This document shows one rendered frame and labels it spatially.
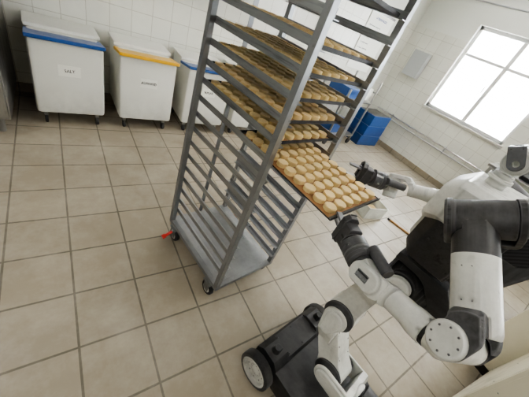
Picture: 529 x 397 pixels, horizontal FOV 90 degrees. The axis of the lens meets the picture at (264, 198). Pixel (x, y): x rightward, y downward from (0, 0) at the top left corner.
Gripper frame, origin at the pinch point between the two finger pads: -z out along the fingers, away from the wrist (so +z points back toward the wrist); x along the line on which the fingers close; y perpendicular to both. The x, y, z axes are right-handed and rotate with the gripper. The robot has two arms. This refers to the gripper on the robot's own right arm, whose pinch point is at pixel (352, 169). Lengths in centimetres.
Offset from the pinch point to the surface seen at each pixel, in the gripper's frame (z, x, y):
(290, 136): -37.2, 9.2, 11.6
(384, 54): -13, 49, -8
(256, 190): -43, -14, 25
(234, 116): -80, -82, -214
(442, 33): 200, 102, -439
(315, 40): -44, 45, 24
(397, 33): -12, 57, -8
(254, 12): -67, 44, -3
